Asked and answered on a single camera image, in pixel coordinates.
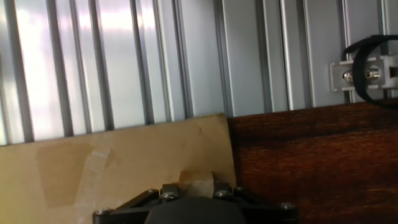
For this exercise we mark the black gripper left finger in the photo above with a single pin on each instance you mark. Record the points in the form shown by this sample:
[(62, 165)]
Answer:
[(169, 190)]

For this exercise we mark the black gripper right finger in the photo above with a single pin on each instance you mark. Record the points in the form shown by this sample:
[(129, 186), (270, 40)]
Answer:
[(222, 190)]

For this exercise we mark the small wooden block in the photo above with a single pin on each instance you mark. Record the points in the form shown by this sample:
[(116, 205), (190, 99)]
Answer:
[(196, 185)]

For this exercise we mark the brown cardboard sheet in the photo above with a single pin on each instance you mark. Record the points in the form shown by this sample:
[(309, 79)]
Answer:
[(124, 161)]

